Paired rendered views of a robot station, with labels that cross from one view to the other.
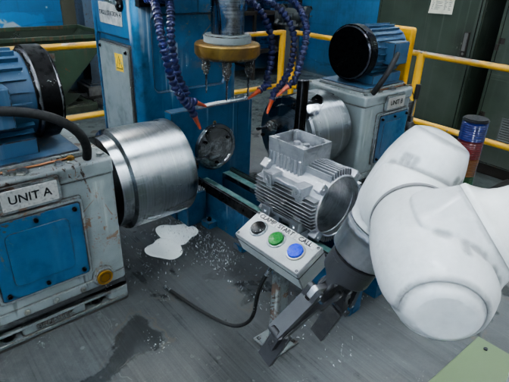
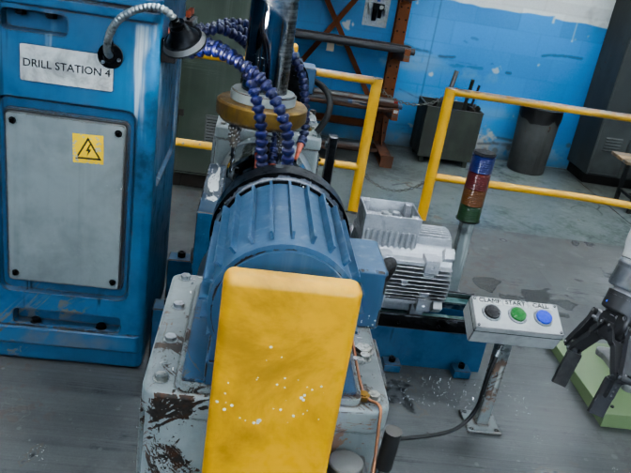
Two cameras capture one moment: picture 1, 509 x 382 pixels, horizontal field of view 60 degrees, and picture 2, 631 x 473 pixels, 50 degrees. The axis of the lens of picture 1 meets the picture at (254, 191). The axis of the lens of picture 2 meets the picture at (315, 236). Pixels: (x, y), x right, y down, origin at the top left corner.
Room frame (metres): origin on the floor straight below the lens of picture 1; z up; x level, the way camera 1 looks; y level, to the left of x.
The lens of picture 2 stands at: (0.38, 1.11, 1.63)
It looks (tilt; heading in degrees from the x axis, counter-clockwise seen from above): 23 degrees down; 305
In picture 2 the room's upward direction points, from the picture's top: 9 degrees clockwise
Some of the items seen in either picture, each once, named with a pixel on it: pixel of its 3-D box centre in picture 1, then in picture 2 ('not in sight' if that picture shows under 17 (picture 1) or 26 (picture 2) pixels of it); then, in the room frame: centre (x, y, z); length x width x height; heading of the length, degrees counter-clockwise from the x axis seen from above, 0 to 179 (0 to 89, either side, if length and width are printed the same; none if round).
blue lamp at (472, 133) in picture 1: (473, 129); (482, 162); (1.03, -0.52, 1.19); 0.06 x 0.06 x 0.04
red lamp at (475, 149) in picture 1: (468, 147); (478, 179); (1.03, -0.52, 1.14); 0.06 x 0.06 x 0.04
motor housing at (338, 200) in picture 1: (307, 191); (396, 264); (1.01, -0.13, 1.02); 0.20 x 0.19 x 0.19; 42
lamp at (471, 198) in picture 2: (463, 164); (473, 195); (1.03, -0.52, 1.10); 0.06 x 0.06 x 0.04
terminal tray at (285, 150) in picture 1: (299, 151); (387, 222); (1.04, -0.11, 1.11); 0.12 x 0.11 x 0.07; 42
